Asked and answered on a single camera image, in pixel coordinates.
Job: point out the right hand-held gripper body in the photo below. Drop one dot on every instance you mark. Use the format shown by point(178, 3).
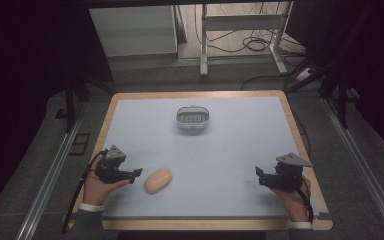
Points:
point(289, 173)

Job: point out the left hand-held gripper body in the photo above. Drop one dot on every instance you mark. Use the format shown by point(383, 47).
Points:
point(110, 166)

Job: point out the person's left hand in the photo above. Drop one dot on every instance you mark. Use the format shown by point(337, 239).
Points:
point(96, 188)

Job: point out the person's right hand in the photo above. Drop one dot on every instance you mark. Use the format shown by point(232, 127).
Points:
point(293, 201)

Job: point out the orange bread roll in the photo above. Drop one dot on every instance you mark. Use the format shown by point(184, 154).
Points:
point(158, 181)

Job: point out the light blue table mat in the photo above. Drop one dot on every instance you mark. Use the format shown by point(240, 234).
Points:
point(210, 160)

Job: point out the dark metal stand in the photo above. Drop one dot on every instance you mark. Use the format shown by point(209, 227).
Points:
point(71, 96)
point(341, 96)

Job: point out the white power strip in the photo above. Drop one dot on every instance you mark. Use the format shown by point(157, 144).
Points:
point(304, 75)

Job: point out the white cabinet panel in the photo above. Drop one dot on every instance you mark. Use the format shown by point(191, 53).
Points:
point(133, 31)

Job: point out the aluminium floor rail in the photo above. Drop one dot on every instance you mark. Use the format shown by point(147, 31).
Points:
point(363, 166)
point(51, 180)

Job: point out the white metal desk frame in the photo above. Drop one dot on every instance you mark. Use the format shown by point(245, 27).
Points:
point(243, 22)

